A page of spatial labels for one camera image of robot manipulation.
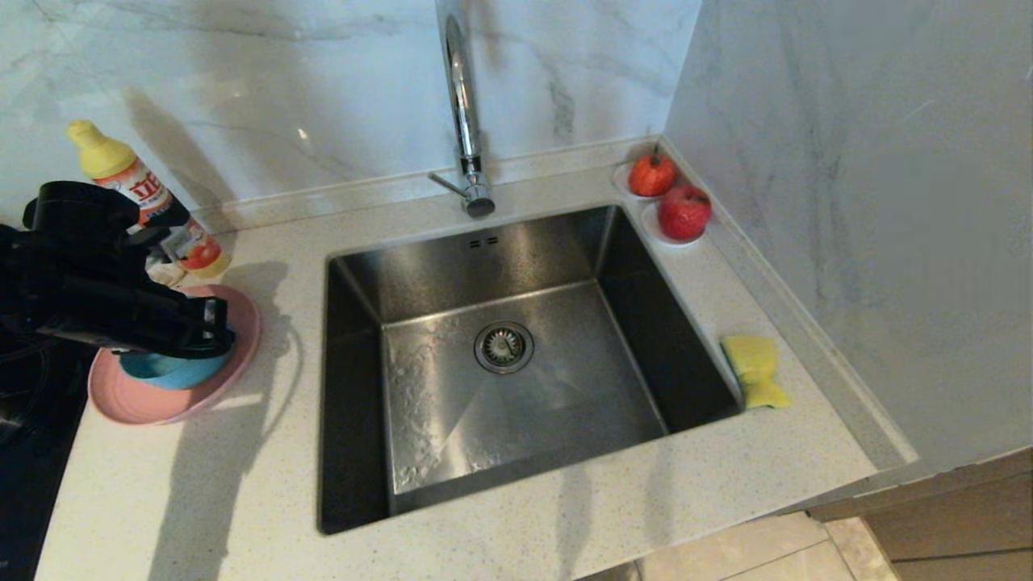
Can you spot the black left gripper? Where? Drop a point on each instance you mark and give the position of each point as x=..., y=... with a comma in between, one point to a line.
x=113, y=307

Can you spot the teal bowl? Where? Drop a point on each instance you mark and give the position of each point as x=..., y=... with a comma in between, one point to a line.
x=173, y=371

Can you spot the pink plate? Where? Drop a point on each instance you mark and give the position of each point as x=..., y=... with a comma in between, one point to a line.
x=234, y=363

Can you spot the orange dish soap bottle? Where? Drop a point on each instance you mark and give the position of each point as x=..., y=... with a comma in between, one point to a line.
x=121, y=173

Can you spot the chrome gooseneck faucet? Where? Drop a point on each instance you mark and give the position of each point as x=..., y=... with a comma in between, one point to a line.
x=464, y=121

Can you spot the yellow sponge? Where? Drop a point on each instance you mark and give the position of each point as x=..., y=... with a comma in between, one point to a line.
x=753, y=361

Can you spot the stainless steel sink basin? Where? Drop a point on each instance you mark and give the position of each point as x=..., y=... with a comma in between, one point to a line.
x=565, y=387

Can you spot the black induction cooktop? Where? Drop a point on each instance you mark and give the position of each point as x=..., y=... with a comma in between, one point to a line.
x=32, y=484

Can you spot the round metal drain strainer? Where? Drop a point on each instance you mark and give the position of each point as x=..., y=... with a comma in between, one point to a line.
x=503, y=347

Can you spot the small white dish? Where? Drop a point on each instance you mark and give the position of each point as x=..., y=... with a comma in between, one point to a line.
x=650, y=231
x=620, y=182

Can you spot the red toy tomato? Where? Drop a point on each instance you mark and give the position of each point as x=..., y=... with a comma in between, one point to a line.
x=651, y=176

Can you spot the red toy apple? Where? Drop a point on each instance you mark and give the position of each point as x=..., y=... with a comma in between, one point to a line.
x=684, y=212

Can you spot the light wooden cabinet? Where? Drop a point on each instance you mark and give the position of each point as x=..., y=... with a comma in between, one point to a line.
x=952, y=524

